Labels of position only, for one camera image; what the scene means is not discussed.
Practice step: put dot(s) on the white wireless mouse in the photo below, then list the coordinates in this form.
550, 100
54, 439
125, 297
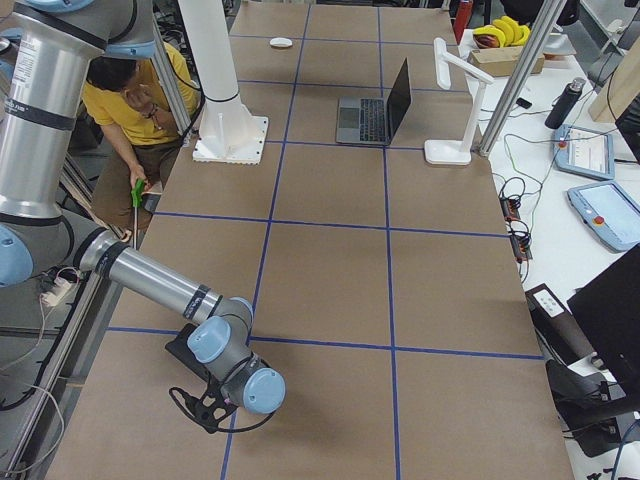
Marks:
281, 43

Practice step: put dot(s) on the brown cardboard box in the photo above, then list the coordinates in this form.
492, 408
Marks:
498, 62

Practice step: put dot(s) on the near blue teach pendant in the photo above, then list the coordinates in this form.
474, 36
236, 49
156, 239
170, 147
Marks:
609, 211

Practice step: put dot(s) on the dark box with white label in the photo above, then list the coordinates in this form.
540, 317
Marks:
557, 326

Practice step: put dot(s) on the blue teach pendant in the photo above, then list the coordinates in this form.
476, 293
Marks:
609, 211
584, 152

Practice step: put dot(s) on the far blue teach pendant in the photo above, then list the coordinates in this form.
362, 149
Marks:
584, 152

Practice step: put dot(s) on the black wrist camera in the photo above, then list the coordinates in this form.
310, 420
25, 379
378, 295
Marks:
211, 408

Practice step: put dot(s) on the black monitor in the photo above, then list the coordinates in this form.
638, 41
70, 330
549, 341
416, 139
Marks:
607, 311

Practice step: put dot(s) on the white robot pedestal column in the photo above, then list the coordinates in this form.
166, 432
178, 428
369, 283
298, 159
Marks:
227, 132

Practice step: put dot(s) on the black wallet case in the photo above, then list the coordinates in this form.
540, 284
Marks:
179, 349

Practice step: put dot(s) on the black water bottle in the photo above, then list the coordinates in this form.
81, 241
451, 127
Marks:
565, 103

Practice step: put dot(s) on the yellow bananas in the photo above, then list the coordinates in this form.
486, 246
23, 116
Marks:
502, 32

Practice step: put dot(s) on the aluminium frame post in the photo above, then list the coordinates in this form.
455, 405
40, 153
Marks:
547, 17

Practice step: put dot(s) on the grey laptop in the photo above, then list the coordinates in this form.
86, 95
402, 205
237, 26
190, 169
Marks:
374, 121

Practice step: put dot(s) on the green object in hands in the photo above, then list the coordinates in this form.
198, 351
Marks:
137, 192

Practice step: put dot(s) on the person in yellow shirt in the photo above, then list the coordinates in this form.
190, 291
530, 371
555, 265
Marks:
125, 98

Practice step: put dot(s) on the white desk lamp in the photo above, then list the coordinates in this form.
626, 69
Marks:
452, 119

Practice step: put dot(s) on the red cylinder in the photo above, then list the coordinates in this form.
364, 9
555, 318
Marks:
462, 18

